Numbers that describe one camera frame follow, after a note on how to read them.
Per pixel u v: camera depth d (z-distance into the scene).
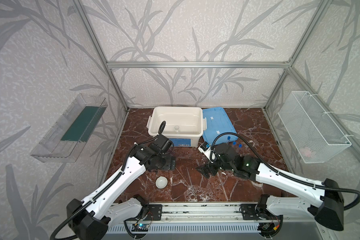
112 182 0.42
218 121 1.12
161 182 0.83
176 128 0.99
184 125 1.01
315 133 0.63
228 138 0.85
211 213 0.75
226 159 0.56
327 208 0.38
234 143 0.84
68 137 0.64
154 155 0.51
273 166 0.50
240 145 0.99
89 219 0.37
